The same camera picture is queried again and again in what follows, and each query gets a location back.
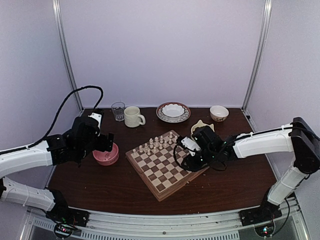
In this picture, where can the wooden chess board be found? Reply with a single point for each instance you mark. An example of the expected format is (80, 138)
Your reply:
(159, 171)

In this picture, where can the aluminium frame post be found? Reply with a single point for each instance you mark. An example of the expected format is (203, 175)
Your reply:
(63, 43)
(264, 30)

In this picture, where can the white king chess piece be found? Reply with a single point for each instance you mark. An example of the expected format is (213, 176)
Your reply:
(151, 143)

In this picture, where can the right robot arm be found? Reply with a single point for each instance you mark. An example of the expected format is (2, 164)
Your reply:
(206, 147)

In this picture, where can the cream ribbed mug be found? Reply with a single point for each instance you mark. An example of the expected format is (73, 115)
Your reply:
(133, 117)

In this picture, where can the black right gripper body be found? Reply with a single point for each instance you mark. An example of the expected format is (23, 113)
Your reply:
(195, 166)

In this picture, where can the patterned ceramic plate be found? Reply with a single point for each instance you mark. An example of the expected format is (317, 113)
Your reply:
(179, 119)

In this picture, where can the aluminium front rail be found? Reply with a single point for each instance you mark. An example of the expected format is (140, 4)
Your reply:
(224, 225)

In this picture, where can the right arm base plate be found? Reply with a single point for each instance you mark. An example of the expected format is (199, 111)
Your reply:
(258, 215)

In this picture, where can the white queen chess piece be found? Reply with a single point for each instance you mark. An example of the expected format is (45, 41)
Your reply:
(156, 141)

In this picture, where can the cream cat-ear bowl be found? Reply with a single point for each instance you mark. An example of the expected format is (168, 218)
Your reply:
(199, 124)

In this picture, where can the clear drinking glass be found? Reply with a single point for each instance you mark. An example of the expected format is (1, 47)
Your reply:
(118, 110)

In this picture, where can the white scalloped bowl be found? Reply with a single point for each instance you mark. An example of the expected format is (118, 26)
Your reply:
(173, 110)

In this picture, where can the small white floral bowl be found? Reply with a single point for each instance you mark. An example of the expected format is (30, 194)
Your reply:
(218, 113)

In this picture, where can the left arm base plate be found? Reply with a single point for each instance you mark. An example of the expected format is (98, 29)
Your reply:
(69, 216)

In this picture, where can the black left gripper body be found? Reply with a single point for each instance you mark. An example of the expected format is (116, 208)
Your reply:
(102, 146)

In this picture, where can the right aluminium frame post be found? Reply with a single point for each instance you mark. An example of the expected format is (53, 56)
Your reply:
(264, 30)

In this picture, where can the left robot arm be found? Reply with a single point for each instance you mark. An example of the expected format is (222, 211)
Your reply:
(74, 145)

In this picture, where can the left aluminium frame post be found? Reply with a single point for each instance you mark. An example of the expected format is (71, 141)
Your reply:
(63, 43)

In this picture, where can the white rook chess piece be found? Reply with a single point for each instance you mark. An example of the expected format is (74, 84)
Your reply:
(135, 152)

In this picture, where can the pink cat-ear bowl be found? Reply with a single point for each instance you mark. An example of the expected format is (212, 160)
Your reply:
(107, 158)

